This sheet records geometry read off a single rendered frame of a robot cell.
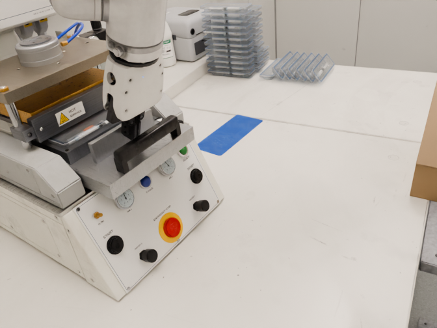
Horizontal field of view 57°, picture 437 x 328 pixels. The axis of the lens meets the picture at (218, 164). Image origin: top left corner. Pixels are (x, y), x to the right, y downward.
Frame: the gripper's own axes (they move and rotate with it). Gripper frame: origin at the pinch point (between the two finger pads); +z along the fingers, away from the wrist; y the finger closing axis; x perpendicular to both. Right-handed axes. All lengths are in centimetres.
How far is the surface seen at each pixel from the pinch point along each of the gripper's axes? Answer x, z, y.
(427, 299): -81, 78, 78
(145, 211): -7.6, 14.8, -3.2
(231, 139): -1.5, 27.1, 40.5
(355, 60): 10, 82, 238
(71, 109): 11.4, 1.0, -3.5
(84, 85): 14.7, 0.2, 2.5
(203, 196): -11.8, 19.0, 11.4
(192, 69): 37, 36, 73
